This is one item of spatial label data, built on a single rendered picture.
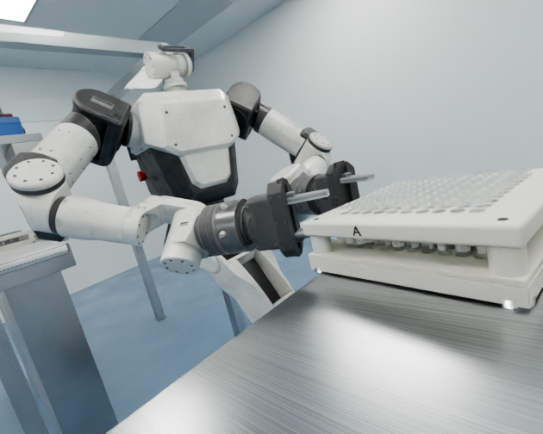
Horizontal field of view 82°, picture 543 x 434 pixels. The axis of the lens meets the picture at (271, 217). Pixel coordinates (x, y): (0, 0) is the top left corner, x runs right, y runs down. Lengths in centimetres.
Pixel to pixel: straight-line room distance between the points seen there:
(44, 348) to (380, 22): 386
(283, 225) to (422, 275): 21
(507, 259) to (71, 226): 57
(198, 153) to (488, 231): 68
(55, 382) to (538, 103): 391
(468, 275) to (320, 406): 17
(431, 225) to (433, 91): 347
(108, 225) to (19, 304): 111
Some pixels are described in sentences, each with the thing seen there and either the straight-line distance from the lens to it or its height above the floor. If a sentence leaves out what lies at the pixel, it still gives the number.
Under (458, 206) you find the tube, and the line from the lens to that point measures 35.
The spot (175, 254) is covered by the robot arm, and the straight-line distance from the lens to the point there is 52.
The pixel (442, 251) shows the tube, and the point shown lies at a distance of 37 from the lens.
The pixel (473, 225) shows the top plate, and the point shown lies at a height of 97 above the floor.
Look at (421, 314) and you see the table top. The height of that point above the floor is 90.
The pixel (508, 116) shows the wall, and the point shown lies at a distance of 370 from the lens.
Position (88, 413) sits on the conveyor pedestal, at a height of 16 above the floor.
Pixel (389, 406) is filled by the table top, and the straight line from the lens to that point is 24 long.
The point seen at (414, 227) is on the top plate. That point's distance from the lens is 33.
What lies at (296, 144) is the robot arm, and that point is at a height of 109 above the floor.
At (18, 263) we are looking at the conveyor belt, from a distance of 151.
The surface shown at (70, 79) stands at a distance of 158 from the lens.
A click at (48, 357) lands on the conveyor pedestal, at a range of 173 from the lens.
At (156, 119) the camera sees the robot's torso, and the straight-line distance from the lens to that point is 82.
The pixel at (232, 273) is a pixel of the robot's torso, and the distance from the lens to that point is 82.
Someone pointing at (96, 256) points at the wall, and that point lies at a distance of 504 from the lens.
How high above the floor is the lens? 106
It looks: 10 degrees down
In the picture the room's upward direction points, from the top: 14 degrees counter-clockwise
